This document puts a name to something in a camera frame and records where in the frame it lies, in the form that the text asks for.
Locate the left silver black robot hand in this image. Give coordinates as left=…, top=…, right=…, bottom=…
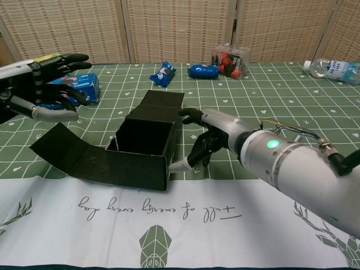
left=0, top=52, right=93, bottom=124

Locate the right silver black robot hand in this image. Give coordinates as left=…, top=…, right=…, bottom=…
left=168, top=107, right=255, bottom=173

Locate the black paper box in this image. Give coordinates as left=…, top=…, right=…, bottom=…
left=29, top=89, right=186, bottom=192

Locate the clear box with red items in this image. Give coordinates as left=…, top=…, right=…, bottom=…
left=211, top=42, right=252, bottom=80

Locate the blue Oreo cookie box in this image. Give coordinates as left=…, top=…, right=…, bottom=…
left=36, top=72, right=100, bottom=109

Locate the rounded blue Oreo packet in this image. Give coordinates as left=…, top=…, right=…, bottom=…
left=187, top=63, right=220, bottom=79

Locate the long blue Oreo packet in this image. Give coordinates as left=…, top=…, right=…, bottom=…
left=149, top=61, right=177, bottom=88

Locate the green checked tablecloth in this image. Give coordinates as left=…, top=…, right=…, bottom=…
left=0, top=61, right=360, bottom=270

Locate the woven folding screen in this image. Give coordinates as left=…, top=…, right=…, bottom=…
left=0, top=0, right=360, bottom=66

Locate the clear plastic water bottle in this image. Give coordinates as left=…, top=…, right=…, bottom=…
left=303, top=58, right=360, bottom=85

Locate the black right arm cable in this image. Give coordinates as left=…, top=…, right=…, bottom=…
left=317, top=139, right=360, bottom=177

